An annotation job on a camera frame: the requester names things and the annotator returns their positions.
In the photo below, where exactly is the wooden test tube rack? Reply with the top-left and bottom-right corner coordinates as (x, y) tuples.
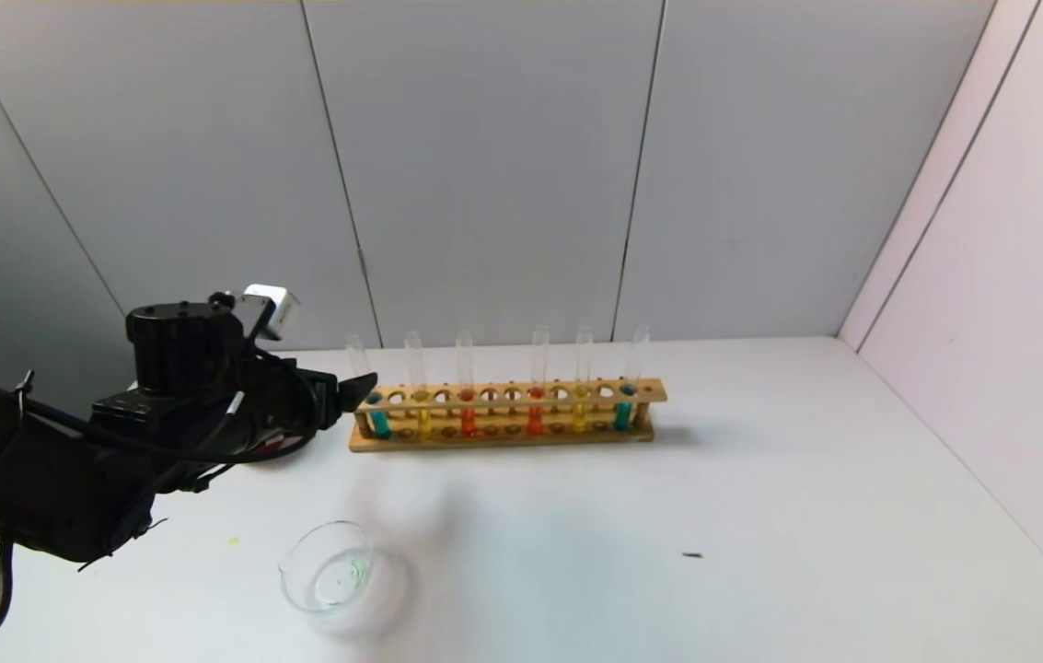
(348, 378), (668, 453)

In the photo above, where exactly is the blue pigment glass test tube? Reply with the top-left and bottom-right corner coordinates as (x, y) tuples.
(346, 335), (391, 439)
(613, 324), (650, 432)

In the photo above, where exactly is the clear glass beaker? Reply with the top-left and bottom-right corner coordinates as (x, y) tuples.
(279, 519), (377, 616)

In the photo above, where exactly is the orange pigment glass test tube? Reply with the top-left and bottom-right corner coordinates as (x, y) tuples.
(527, 325), (550, 436)
(456, 331), (478, 438)

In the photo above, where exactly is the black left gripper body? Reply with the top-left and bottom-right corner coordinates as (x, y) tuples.
(238, 357), (342, 447)

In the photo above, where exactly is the yellow pigment glass test tube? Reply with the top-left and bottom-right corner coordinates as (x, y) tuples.
(405, 331), (434, 439)
(571, 325), (594, 434)

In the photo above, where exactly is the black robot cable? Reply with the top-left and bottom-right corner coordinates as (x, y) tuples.
(0, 345), (321, 652)

